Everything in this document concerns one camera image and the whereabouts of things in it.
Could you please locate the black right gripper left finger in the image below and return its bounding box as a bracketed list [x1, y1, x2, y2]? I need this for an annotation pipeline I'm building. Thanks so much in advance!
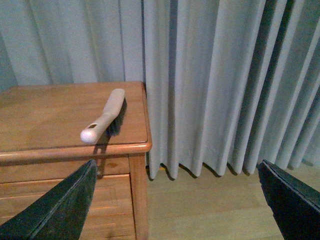
[0, 159, 98, 240]

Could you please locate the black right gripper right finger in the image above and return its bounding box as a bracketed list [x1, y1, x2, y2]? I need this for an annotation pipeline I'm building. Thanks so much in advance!
[258, 160, 320, 240]

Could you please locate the beige hand brush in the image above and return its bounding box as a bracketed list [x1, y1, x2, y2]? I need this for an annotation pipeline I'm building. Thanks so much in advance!
[80, 88, 127, 145]

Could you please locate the upper wooden drawer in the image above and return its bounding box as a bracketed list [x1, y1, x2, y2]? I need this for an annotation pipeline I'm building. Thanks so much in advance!
[0, 174, 136, 240]

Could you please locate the wooden nightstand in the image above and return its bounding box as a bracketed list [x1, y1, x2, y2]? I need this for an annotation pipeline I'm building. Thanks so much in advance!
[0, 81, 152, 240]

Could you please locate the grey-green curtain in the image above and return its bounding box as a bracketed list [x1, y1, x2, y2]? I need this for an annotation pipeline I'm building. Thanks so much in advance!
[0, 0, 320, 178]

